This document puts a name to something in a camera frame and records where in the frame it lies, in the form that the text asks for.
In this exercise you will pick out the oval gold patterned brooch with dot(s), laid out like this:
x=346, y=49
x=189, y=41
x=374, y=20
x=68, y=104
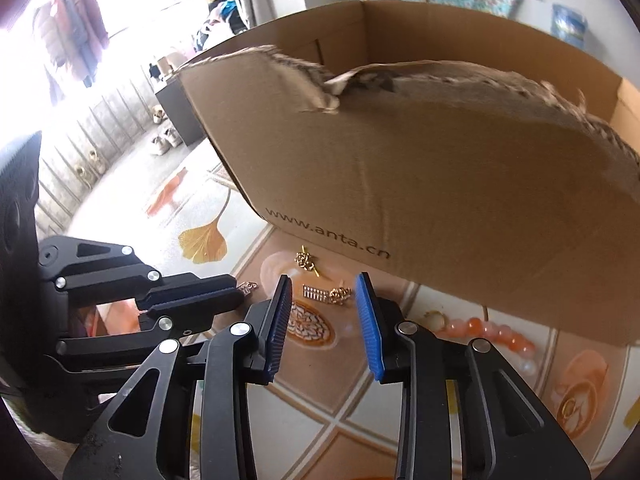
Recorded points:
x=310, y=325

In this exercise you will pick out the pile of clothes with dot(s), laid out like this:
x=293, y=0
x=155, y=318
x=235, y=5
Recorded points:
x=222, y=10

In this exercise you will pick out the hanging jackets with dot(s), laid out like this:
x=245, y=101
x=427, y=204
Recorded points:
x=70, y=30

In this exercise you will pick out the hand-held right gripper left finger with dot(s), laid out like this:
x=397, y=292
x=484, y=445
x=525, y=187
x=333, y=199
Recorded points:
x=280, y=330

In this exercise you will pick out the gold rose charm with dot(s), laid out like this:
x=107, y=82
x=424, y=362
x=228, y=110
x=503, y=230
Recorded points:
x=340, y=296

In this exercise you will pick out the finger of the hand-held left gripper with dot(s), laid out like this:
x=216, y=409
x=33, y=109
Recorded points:
x=190, y=321
x=190, y=287

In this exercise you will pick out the torn cardboard box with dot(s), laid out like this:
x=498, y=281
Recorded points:
x=425, y=185

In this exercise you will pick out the small silver charm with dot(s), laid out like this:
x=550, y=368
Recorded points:
x=247, y=287

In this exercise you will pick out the beige shoes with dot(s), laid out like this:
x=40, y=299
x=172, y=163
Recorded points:
x=165, y=142

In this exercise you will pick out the gold rose pin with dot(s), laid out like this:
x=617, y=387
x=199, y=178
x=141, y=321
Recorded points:
x=304, y=261

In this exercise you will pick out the dark grey cabinet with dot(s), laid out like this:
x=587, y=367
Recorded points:
x=182, y=115

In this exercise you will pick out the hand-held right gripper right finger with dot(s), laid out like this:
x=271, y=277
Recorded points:
x=371, y=330

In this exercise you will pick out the gold sandals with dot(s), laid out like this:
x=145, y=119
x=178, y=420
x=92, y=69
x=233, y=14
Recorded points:
x=91, y=166

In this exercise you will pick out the ginkgo print tablecloth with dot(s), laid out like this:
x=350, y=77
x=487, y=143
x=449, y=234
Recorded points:
x=325, y=410

